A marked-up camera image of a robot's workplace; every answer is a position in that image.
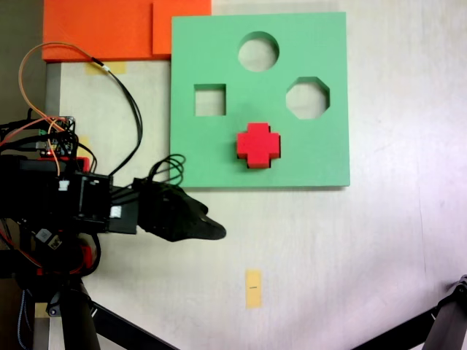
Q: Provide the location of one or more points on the black tripod leg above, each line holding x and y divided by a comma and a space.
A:
445, 324
80, 324

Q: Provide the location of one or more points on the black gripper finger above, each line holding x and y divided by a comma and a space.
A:
182, 228
171, 197

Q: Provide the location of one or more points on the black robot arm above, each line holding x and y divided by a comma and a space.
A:
44, 197

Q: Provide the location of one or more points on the green shape sorting board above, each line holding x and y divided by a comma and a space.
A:
189, 54

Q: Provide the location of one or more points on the yellow tape strip with mark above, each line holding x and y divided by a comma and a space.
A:
254, 295

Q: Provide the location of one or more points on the red cross columnar block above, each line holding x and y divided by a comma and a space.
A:
257, 146

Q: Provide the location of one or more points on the orange flat block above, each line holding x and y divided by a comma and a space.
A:
98, 29

